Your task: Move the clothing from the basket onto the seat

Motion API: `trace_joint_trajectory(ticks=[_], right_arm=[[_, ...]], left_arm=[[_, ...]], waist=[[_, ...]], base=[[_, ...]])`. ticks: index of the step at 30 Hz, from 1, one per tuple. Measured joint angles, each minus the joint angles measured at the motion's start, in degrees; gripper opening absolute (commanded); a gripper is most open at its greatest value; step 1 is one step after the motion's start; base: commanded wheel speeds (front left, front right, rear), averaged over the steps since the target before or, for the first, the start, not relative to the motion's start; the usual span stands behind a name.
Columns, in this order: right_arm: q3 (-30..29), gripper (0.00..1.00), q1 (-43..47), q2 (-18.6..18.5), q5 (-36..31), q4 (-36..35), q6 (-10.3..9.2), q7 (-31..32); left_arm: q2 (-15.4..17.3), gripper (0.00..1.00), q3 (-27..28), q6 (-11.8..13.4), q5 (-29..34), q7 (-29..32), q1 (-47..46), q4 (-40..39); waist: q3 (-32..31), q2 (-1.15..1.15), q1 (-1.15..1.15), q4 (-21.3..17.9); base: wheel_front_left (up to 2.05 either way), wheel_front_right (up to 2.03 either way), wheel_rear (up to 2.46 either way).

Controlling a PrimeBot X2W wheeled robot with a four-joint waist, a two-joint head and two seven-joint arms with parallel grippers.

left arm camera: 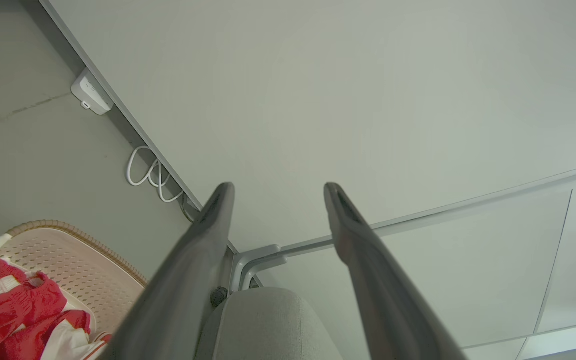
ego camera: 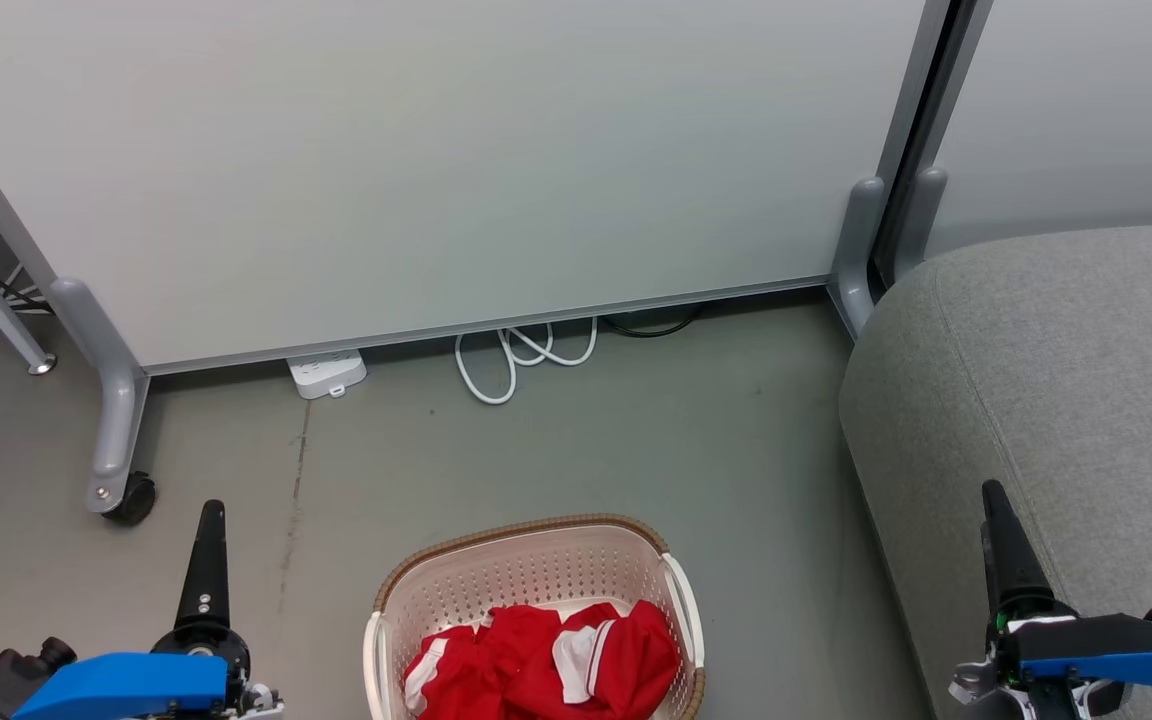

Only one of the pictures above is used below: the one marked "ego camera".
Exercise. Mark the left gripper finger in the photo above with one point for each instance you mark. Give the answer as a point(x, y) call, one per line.
point(208, 570)

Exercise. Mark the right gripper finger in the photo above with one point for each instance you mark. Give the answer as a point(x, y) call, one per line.
point(1011, 560)

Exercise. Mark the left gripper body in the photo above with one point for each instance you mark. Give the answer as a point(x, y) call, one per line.
point(206, 642)

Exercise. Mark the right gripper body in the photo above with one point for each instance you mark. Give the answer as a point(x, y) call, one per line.
point(1006, 690)

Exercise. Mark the red white garment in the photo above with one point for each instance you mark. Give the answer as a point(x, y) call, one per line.
point(536, 660)

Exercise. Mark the grey fabric sofa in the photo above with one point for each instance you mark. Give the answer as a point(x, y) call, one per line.
point(1056, 400)

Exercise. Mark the grey partition foot with caster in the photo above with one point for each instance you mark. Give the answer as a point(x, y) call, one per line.
point(116, 410)

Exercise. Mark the white power strip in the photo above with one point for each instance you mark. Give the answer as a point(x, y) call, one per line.
point(328, 373)

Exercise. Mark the beige plastic laundry basket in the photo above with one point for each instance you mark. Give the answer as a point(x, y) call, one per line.
point(536, 565)

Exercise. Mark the narrow white partition panel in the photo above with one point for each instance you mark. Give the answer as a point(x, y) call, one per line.
point(1086, 100)

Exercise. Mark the wide white partition panel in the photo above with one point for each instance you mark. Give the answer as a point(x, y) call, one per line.
point(436, 150)

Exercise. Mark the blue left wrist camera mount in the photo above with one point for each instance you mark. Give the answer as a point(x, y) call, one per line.
point(126, 685)

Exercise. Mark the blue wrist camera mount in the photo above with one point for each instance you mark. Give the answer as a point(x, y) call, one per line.
point(126, 685)
point(1106, 645)

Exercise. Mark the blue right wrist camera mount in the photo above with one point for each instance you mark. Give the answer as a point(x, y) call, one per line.
point(1106, 645)

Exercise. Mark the black left wrist camera connector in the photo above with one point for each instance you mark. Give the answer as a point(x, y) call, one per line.
point(6, 680)

